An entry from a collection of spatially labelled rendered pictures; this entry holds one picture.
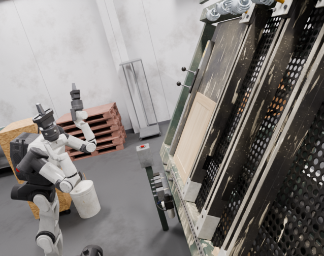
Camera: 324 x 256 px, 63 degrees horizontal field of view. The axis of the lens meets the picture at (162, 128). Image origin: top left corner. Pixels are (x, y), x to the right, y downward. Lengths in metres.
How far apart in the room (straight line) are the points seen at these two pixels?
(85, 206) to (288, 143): 2.78
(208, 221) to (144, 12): 4.82
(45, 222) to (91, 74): 4.06
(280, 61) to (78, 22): 5.01
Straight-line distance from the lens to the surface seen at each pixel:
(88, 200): 3.35
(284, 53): 1.15
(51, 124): 1.53
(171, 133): 2.40
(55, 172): 1.70
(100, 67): 5.75
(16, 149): 1.95
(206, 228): 1.30
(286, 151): 0.93
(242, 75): 1.42
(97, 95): 5.86
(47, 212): 2.14
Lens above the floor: 1.81
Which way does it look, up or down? 19 degrees down
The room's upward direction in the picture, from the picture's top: 14 degrees counter-clockwise
